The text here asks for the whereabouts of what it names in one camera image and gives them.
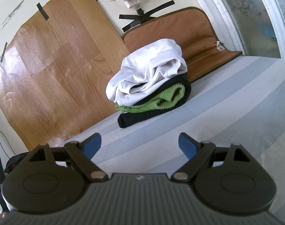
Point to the white shirt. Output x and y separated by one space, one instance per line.
144 70

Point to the dark red and black cloth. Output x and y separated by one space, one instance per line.
13 161

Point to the grey striped bed sheet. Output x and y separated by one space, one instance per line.
226 110

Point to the white mat tag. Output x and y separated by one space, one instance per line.
219 46

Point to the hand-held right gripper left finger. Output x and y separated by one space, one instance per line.
93 145

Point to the white plug adapter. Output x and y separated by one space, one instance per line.
133 4

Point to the white frosted glass window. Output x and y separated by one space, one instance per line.
250 16

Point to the wood pattern vinyl sheet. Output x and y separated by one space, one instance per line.
51 75

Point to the black and green sweater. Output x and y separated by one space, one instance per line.
142 118

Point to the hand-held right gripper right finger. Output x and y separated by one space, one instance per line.
187 145

